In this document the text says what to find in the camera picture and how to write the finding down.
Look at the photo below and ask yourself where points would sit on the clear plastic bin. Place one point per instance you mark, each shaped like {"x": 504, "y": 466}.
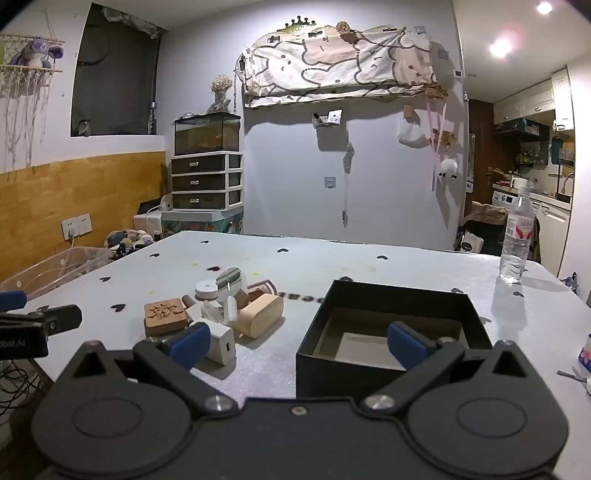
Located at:
{"x": 55, "y": 272}

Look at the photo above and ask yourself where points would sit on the carved wooden block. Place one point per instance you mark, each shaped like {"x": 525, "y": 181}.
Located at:
{"x": 164, "y": 316}

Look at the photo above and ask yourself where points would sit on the printed cartoon cloth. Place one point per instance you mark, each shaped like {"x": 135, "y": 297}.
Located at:
{"x": 337, "y": 60}

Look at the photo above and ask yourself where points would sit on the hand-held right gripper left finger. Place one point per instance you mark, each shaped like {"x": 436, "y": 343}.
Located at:
{"x": 187, "y": 345}

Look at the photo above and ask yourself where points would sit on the macrame wall hanging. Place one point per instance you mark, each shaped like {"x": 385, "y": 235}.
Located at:
{"x": 21, "y": 92}

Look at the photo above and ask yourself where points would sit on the white hanging bag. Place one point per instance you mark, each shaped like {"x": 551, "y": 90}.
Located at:
{"x": 412, "y": 136}

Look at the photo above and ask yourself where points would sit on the purple plush toy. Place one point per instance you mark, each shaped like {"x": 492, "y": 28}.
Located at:
{"x": 34, "y": 53}

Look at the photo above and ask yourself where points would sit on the white kitchen cabinets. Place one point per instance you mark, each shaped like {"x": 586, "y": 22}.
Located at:
{"x": 526, "y": 101}

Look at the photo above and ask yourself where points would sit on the wooden wall ornament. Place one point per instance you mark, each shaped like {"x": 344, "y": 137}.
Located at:
{"x": 447, "y": 137}

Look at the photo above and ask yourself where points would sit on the black box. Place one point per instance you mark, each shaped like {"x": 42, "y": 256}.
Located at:
{"x": 323, "y": 369}

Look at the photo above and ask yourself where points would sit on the teal hanging container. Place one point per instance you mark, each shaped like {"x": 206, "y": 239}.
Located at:
{"x": 555, "y": 150}

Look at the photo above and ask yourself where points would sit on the ceiling light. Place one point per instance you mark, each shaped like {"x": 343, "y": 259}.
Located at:
{"x": 501, "y": 47}
{"x": 544, "y": 7}

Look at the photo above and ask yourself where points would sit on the white charger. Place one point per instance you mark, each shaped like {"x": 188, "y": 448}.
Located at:
{"x": 224, "y": 346}

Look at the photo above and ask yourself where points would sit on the white plush sheep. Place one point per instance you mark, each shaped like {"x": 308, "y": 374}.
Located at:
{"x": 447, "y": 168}

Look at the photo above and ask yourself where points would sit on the white wall outlet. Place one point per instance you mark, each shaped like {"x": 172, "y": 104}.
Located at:
{"x": 76, "y": 226}

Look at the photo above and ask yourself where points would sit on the oval wooden box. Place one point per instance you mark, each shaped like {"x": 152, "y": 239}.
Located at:
{"x": 258, "y": 318}

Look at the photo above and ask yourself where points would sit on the chair with brown jacket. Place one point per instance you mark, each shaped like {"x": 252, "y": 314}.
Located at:
{"x": 485, "y": 217}

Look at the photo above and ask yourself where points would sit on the gold crown ornament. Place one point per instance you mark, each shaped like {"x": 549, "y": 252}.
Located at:
{"x": 298, "y": 24}

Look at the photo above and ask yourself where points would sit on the small white device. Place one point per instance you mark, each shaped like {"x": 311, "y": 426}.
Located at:
{"x": 472, "y": 242}

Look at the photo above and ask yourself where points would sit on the white washing machine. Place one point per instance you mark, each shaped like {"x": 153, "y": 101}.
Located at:
{"x": 505, "y": 199}

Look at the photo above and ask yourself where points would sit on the pile of plush toys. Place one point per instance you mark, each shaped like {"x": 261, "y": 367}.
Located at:
{"x": 129, "y": 240}

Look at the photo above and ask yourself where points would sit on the white drawer unit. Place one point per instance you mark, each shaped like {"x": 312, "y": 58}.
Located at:
{"x": 206, "y": 180}

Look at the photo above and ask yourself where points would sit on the teal printed cabinet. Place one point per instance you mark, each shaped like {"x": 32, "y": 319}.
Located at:
{"x": 203, "y": 220}

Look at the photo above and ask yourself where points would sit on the small wooden cylinder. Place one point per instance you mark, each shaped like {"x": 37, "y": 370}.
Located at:
{"x": 188, "y": 301}

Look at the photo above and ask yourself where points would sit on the white appliance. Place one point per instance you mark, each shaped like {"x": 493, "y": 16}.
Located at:
{"x": 150, "y": 221}

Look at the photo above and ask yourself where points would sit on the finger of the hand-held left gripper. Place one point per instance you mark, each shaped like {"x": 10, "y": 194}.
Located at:
{"x": 13, "y": 300}
{"x": 62, "y": 318}

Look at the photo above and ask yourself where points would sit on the white plastic piece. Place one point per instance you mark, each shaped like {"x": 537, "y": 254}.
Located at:
{"x": 213, "y": 311}

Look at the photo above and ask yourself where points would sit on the wall switch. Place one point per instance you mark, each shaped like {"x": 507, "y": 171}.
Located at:
{"x": 330, "y": 182}

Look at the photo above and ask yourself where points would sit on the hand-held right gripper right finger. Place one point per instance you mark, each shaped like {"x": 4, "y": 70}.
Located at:
{"x": 406, "y": 345}

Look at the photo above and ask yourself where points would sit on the glass fish tank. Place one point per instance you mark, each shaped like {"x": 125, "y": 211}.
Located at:
{"x": 207, "y": 134}

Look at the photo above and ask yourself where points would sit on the dark window curtain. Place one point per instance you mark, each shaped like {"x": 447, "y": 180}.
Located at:
{"x": 115, "y": 78}

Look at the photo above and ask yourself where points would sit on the dried flower vase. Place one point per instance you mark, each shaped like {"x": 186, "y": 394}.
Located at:
{"x": 220, "y": 92}

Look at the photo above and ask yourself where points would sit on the blue tissue pack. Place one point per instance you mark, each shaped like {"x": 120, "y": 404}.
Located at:
{"x": 585, "y": 353}

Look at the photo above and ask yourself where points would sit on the clear water bottle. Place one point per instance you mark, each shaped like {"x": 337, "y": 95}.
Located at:
{"x": 516, "y": 240}

